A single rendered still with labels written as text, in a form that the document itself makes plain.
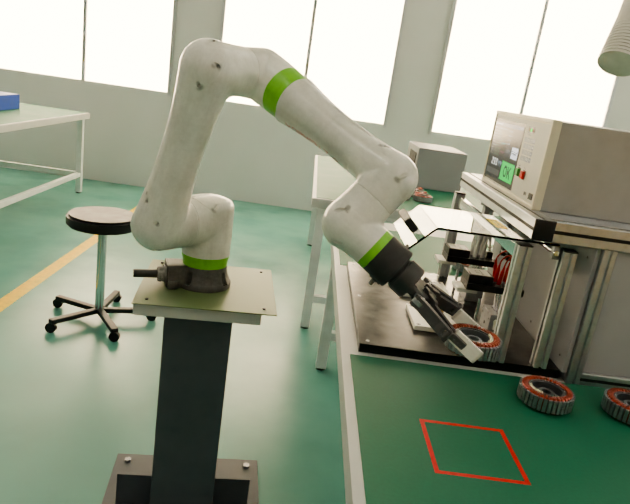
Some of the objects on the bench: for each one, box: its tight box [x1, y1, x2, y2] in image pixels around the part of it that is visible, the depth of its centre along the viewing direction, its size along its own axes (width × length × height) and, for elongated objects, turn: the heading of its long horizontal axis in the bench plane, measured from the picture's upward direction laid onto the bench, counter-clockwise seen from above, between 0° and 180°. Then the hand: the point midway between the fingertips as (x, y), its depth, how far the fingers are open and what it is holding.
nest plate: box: [406, 304, 456, 333], centre depth 155 cm, size 15×15×1 cm
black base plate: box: [347, 262, 560, 378], centre depth 167 cm, size 47×64×2 cm
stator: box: [517, 375, 575, 415], centre depth 124 cm, size 11×11×4 cm
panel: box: [488, 240, 602, 373], centre depth 163 cm, size 1×66×30 cm, turn 153°
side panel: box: [561, 250, 630, 394], centre depth 133 cm, size 28×3×32 cm, turn 63°
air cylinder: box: [479, 304, 498, 333], centre depth 155 cm, size 5×8×6 cm
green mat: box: [350, 354, 630, 504], centre depth 106 cm, size 94×61×1 cm, turn 63°
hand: (472, 340), depth 120 cm, fingers closed on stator, 11 cm apart
